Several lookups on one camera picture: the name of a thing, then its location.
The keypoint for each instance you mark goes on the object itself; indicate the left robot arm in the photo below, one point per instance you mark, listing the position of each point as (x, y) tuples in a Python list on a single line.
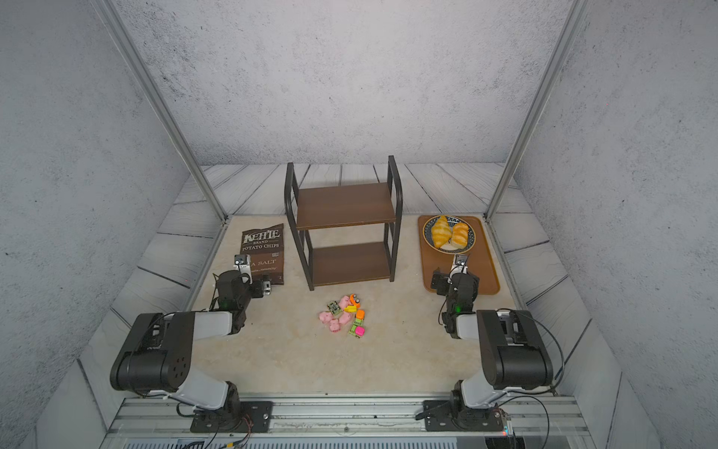
[(156, 357)]

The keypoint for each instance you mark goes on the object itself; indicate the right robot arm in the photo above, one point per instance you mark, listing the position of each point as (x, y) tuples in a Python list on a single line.
[(514, 359)]

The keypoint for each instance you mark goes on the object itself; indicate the right aluminium frame post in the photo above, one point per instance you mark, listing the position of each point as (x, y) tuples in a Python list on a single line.
[(576, 15)]

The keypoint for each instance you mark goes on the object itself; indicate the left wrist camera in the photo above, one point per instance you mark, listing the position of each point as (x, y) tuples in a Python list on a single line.
[(243, 263)]

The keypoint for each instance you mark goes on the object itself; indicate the two-tier wooden metal shelf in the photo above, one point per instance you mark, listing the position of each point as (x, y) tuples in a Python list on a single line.
[(355, 205)]

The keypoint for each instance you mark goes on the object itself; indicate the right croissant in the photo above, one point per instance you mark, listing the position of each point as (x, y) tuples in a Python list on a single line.
[(460, 235)]

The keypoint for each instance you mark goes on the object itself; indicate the blue patterned plate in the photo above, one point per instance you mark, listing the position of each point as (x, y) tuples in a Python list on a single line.
[(425, 233)]

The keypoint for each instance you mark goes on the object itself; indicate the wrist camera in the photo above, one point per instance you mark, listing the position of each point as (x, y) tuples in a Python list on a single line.
[(243, 263), (460, 264)]

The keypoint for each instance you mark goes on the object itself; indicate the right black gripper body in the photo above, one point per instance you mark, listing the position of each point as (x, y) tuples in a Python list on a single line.
[(445, 288)]

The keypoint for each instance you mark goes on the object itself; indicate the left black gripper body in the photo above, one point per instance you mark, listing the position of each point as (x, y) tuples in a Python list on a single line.
[(251, 291)]

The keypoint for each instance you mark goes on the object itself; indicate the left croissant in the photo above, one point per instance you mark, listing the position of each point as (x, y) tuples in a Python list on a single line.
[(441, 232)]

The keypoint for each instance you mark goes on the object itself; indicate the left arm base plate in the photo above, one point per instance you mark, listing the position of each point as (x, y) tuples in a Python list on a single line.
[(236, 417)]

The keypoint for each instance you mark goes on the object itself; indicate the green truck picture box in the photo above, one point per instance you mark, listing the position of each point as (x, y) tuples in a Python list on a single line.
[(335, 309)]

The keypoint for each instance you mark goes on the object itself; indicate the croissant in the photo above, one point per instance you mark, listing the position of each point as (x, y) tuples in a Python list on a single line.
[(460, 235), (441, 232)]

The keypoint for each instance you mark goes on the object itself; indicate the green truck pink drum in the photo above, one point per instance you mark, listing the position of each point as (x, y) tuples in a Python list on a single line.
[(357, 331)]

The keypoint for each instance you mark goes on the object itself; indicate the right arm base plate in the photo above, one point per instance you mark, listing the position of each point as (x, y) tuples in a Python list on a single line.
[(444, 416)]

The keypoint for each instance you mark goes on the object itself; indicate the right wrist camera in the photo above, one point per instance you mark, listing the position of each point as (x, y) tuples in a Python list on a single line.
[(460, 264)]

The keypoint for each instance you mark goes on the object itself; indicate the orange yellow dump truck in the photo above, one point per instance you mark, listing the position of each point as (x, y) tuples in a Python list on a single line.
[(355, 304)]

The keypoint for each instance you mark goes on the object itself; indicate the Kettle potato chips bag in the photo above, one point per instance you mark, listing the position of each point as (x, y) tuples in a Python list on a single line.
[(265, 246)]

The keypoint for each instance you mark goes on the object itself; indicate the pink pig toy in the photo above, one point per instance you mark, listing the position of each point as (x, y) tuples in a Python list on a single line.
[(334, 326), (346, 318), (326, 317), (344, 302)]

